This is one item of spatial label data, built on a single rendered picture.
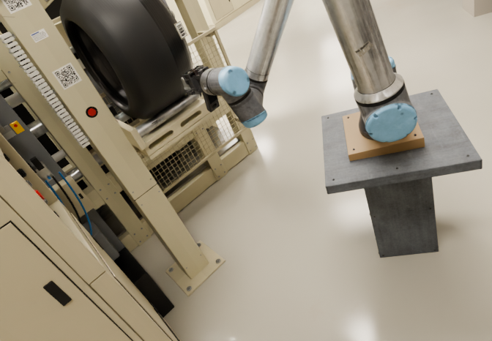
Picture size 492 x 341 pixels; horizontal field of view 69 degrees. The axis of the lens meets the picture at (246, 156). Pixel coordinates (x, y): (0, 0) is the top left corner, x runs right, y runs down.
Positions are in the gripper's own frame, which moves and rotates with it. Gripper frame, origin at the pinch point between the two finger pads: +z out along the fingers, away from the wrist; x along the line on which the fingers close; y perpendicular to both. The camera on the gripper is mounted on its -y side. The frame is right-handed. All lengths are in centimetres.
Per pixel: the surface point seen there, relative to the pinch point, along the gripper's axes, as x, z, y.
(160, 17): -4.6, 1.8, 26.5
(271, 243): -5, 15, -100
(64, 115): 40.7, 23.6, 11.9
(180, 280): 42, 41, -96
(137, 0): -1.3, 5.1, 35.1
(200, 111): -6.8, 17.2, -15.9
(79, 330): 74, -42, -25
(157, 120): 12.2, 17.4, -8.4
